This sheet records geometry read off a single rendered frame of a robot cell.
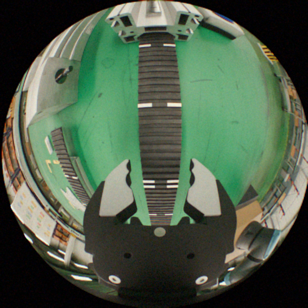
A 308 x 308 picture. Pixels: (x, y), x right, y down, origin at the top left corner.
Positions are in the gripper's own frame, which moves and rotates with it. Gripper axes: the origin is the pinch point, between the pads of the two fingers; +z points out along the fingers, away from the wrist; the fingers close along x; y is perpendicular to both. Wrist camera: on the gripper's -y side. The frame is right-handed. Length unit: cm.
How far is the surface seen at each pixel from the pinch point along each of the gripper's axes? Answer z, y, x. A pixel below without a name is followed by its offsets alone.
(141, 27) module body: -0.6, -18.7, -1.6
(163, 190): -0.2, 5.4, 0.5
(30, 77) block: -4.6, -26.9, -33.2
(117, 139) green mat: 3.5, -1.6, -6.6
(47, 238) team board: -94, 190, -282
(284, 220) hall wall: -184, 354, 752
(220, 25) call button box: -0.4, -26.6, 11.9
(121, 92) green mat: 3.5, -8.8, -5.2
